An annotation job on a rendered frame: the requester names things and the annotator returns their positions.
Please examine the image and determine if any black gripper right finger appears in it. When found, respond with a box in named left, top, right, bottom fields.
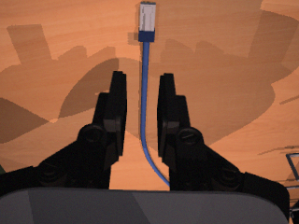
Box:
left=157, top=73, right=290, bottom=224

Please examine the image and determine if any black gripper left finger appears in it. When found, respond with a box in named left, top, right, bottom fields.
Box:
left=0, top=71, right=127, bottom=196

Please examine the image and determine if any blue patch cord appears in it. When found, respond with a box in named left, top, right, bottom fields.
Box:
left=140, top=42, right=169, bottom=187

